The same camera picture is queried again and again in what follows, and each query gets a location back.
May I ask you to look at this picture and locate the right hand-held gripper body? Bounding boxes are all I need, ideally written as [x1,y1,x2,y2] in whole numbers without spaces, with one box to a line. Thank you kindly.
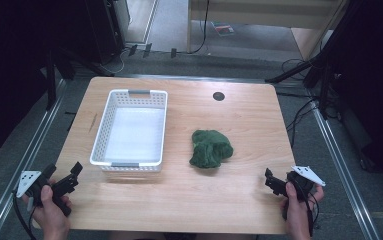
[285,165,326,202]

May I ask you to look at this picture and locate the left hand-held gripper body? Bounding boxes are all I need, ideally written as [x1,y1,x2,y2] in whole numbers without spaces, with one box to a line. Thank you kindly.
[15,170,73,218]

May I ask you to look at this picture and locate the person's right hand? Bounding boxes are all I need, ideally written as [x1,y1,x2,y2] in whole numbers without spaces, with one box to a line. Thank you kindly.
[279,181,325,240]

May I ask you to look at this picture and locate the person's left hand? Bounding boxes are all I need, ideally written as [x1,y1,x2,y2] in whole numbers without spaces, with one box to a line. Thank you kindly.
[21,184,74,240]

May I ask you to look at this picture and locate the green cloth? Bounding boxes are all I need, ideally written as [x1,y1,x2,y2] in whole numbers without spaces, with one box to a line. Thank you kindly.
[188,129,235,169]

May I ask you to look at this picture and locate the white plastic basket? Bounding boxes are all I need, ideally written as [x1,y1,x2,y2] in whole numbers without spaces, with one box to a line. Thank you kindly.
[89,88,169,173]

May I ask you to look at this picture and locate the black tripod stand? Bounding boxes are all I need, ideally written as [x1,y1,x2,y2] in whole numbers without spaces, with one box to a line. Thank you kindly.
[264,49,342,120]
[40,46,115,112]

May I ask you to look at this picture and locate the dark curtain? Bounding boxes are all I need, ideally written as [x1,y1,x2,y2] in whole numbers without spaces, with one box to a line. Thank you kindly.
[0,0,92,165]
[325,0,383,186]

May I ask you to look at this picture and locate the light wooden furniture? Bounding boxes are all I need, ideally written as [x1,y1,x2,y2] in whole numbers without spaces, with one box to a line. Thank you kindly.
[186,0,348,62]

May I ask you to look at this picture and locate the black cabinet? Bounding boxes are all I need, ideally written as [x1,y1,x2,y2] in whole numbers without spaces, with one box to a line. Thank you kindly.
[84,0,131,65]

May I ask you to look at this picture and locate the colourful booklet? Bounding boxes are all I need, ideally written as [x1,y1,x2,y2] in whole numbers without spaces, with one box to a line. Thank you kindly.
[211,21,236,37]

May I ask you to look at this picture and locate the metal floor rail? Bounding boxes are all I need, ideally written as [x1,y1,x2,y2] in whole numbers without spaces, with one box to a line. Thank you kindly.
[305,88,382,240]
[0,78,69,240]

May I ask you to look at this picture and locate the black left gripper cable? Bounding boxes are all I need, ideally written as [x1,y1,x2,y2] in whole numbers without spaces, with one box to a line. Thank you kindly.
[11,190,37,240]

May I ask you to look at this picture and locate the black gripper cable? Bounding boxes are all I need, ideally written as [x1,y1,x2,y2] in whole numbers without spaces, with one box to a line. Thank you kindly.
[11,190,37,240]
[303,191,321,238]

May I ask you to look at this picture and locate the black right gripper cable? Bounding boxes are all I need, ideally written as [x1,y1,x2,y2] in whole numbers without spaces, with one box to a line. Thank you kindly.
[303,191,321,238]

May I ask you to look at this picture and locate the black floor cables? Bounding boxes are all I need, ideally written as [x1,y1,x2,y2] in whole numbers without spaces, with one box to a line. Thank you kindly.
[280,58,321,148]

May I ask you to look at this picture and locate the black hanging cable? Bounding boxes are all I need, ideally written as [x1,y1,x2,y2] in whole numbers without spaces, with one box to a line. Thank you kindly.
[185,0,211,56]

